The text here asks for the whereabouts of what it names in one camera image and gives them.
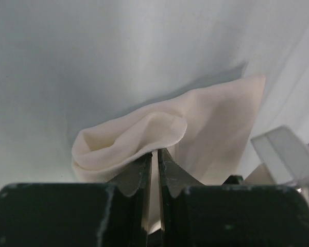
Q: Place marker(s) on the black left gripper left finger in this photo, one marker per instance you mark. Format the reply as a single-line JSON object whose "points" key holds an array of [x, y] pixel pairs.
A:
{"points": [[114, 213]]}

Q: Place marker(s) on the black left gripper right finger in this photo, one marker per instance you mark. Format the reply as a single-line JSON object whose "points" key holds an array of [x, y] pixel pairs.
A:
{"points": [[231, 214]]}

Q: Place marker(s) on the white cloth napkin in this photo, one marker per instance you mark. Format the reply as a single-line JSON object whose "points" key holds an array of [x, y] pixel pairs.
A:
{"points": [[205, 129]]}

